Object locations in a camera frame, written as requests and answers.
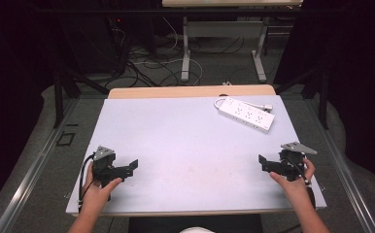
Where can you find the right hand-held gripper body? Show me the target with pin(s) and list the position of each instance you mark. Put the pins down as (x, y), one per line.
(292, 161)

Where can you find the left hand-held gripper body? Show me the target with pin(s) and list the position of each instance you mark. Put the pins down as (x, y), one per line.
(104, 161)

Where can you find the person's right hand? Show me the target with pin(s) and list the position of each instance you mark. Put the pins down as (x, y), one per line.
(297, 189)

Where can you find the person's left hand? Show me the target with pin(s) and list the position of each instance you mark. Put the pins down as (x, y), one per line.
(95, 197)

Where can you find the black floor socket plate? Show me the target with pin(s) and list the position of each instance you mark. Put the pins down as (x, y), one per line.
(65, 138)

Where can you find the white power strip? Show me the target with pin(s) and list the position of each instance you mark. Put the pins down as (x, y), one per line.
(247, 115)

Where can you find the pale grey table mat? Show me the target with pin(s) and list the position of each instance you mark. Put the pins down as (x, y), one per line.
(188, 152)

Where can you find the black metal stand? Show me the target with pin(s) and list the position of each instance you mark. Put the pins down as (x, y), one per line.
(61, 93)
(321, 93)

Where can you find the person's dark clothing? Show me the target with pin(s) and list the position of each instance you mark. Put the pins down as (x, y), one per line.
(195, 224)

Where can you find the dark computer tower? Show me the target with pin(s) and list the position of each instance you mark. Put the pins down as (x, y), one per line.
(91, 42)

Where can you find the metal floor rail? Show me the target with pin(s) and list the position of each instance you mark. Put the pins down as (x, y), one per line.
(27, 181)
(344, 174)

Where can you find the white metal desk frame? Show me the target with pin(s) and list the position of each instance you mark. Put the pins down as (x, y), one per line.
(222, 30)

